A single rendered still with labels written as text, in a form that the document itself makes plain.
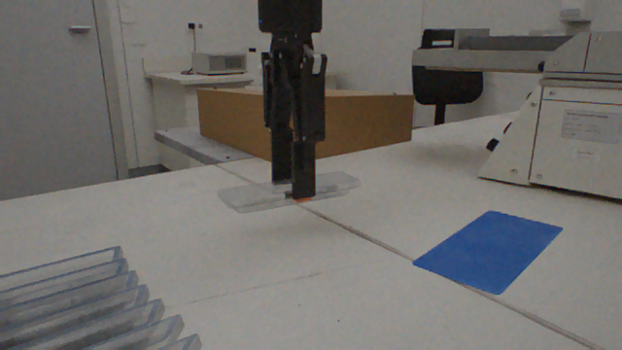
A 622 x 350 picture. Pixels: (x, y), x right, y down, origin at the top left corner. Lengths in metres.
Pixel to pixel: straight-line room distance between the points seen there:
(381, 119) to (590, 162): 0.45
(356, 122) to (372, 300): 0.61
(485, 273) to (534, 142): 0.35
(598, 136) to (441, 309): 0.44
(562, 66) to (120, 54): 2.93
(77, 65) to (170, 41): 0.63
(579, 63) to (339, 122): 0.44
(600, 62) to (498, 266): 0.38
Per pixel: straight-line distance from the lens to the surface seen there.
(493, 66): 0.92
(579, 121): 0.83
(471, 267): 0.56
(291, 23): 0.54
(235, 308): 0.46
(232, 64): 3.17
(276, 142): 0.61
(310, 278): 0.51
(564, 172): 0.85
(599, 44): 0.82
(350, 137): 1.02
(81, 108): 3.35
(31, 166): 3.37
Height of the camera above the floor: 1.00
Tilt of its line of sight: 17 degrees down
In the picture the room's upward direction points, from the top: straight up
